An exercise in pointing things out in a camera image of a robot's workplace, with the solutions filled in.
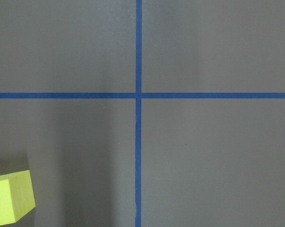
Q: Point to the yellow foam block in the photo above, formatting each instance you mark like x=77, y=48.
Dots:
x=16, y=196

